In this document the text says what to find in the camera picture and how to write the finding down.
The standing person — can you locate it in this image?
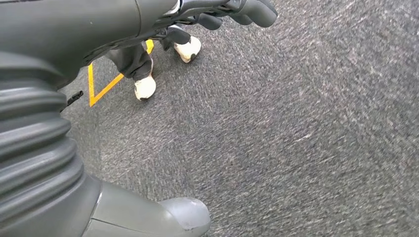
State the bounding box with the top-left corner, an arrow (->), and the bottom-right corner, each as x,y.
105,24 -> 202,101

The thin dark rod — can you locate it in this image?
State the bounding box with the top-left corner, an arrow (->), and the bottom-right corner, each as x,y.
60,91 -> 84,113

